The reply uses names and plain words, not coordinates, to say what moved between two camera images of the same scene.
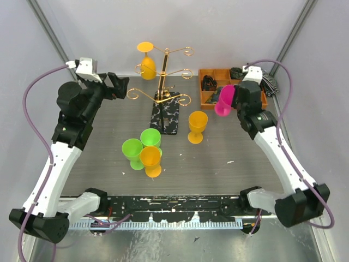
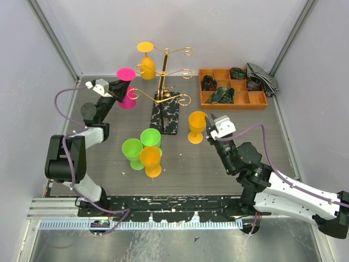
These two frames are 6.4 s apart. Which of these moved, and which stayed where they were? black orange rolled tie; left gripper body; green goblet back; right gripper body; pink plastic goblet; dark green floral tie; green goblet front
Moved: right gripper body; pink plastic goblet; left gripper body
Stayed: green goblet back; green goblet front; dark green floral tie; black orange rolled tie
